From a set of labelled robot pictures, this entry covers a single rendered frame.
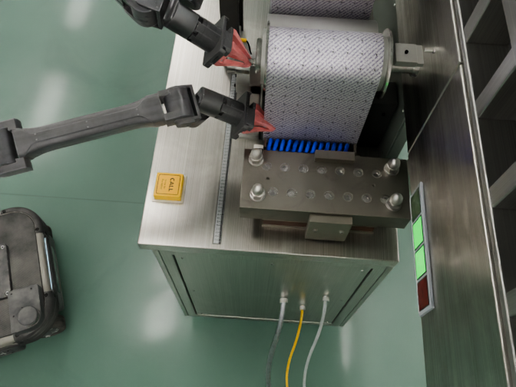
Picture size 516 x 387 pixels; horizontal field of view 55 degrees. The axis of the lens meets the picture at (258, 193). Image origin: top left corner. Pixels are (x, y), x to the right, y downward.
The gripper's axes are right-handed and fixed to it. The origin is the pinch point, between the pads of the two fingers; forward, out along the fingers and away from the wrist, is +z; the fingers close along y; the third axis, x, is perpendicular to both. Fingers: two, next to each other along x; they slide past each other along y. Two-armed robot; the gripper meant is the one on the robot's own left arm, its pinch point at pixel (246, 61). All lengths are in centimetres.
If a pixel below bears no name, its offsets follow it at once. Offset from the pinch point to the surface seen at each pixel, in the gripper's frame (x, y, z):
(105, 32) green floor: -144, -129, 6
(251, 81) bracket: -5.3, -1.2, 5.4
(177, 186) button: -35.1, 14.7, 6.0
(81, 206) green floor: -143, -23, 16
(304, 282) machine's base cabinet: -34, 29, 51
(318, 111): 4.1, 6.4, 18.0
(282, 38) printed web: 11.0, 1.1, 0.4
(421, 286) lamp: 17, 47, 32
